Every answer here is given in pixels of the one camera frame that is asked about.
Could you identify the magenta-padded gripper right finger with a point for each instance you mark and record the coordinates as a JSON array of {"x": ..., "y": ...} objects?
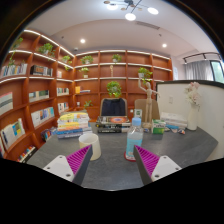
[{"x": 165, "y": 166}]

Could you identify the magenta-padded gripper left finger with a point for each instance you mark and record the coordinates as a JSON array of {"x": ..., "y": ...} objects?
[{"x": 58, "y": 166}]

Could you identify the clear blue-capped water bottle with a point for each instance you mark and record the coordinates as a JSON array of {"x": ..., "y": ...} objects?
[{"x": 134, "y": 140}]

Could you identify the grey-spined thick book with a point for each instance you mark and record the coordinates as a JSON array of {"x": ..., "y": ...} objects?
[{"x": 74, "y": 135}]

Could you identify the cream white cup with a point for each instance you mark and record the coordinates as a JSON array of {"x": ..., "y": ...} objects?
[{"x": 90, "y": 146}]

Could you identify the blue-spined book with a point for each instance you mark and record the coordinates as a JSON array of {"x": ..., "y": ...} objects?
[{"x": 73, "y": 131}]

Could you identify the green white box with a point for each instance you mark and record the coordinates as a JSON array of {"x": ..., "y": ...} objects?
[{"x": 158, "y": 127}]

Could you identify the white vase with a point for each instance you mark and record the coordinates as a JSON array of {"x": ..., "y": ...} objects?
[{"x": 192, "y": 118}]

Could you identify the white green carton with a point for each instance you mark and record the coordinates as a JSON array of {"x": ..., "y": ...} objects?
[{"x": 137, "y": 113}]

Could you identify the wooden artist mannequin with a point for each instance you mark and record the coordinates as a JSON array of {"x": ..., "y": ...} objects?
[{"x": 148, "y": 103}]

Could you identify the tan chair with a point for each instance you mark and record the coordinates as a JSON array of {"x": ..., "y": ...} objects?
[{"x": 140, "y": 104}]

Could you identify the white desk partition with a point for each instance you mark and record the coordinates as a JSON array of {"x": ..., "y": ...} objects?
[{"x": 176, "y": 100}]

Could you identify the black book orange print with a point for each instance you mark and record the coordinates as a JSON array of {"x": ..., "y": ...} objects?
[{"x": 113, "y": 120}]

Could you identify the pink white flower bouquet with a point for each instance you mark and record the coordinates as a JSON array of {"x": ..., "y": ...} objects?
[{"x": 193, "y": 95}]

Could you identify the dark office chair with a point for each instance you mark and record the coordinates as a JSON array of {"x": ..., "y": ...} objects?
[{"x": 113, "y": 107}]

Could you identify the wooden shelf unit with books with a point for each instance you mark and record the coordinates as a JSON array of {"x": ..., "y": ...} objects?
[{"x": 100, "y": 86}]

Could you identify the grey curtain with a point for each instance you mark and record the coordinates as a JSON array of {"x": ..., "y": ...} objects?
[{"x": 198, "y": 70}]

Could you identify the window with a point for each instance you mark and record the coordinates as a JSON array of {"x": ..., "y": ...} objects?
[{"x": 218, "y": 71}]

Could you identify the black ceiling track light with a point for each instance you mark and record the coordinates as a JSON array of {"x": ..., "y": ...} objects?
[{"x": 200, "y": 55}]

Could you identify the round recessed ceiling light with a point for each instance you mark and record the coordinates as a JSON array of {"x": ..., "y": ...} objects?
[
  {"x": 82, "y": 41},
  {"x": 164, "y": 45}
]

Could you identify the ceiling air vent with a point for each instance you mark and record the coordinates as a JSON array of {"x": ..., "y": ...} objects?
[{"x": 145, "y": 25}]

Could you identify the multi-bulb ceiling lamp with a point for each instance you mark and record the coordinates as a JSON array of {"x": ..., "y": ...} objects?
[{"x": 130, "y": 16}]

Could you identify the white wall socket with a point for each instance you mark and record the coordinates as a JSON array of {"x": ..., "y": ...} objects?
[{"x": 170, "y": 100}]

